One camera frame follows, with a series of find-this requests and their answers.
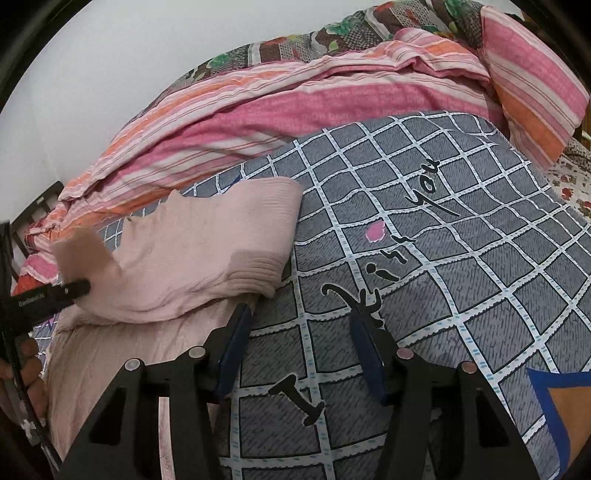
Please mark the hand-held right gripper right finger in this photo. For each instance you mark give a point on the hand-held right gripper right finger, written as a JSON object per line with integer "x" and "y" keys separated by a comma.
{"x": 370, "y": 362}

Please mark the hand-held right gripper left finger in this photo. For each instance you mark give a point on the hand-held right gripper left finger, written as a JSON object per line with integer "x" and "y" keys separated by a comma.
{"x": 234, "y": 353}

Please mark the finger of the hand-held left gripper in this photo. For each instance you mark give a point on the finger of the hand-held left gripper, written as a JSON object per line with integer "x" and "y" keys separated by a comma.
{"x": 55, "y": 296}

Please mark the pink knit sweater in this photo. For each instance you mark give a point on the pink knit sweater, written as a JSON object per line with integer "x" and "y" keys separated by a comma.
{"x": 184, "y": 249}

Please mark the person's left hand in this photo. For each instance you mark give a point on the person's left hand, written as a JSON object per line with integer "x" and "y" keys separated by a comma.
{"x": 28, "y": 359}

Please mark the dark wooden headboard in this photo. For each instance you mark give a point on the dark wooden headboard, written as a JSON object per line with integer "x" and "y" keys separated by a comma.
{"x": 37, "y": 207}

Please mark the grey checked bed sheet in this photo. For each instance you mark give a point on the grey checked bed sheet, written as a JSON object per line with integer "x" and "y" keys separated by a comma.
{"x": 461, "y": 286}

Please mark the pink striped quilt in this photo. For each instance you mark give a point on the pink striped quilt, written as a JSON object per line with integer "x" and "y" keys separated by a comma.
{"x": 286, "y": 115}

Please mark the white floral sheet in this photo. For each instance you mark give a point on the white floral sheet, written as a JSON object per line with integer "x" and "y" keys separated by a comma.
{"x": 572, "y": 180}

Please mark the pink striped pillow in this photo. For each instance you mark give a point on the pink striped pillow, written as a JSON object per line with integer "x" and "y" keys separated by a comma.
{"x": 531, "y": 78}

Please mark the floral patchwork blanket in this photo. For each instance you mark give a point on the floral patchwork blanket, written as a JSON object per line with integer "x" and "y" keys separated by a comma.
{"x": 369, "y": 23}

